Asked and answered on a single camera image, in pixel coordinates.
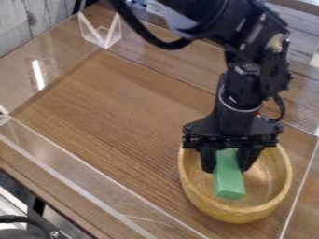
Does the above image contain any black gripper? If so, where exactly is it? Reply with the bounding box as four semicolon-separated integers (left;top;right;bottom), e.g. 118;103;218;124
182;85;284;174

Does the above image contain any green rectangular block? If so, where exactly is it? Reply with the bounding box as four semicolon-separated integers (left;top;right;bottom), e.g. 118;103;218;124
214;148;246;200

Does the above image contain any brown wooden bowl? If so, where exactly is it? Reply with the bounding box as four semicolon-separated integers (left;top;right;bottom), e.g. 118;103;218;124
179;145;293;224

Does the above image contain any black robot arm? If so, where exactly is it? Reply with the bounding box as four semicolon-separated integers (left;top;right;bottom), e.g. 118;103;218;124
110;0;293;173

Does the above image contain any red knitted strawberry toy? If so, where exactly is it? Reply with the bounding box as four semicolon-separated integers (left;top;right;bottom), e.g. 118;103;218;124
255;110;262;118

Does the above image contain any clear acrylic tray wall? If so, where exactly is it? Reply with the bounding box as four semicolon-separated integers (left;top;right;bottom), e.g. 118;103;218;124
0;106;209;239

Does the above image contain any clear acrylic corner bracket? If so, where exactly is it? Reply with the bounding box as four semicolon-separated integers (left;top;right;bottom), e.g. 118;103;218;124
78;13;122;49

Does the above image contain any black table clamp mount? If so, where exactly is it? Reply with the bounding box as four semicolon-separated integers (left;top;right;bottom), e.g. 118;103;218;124
26;197;74;239

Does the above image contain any black cable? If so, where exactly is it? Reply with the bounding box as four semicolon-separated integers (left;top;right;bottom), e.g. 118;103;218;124
0;215;35;228

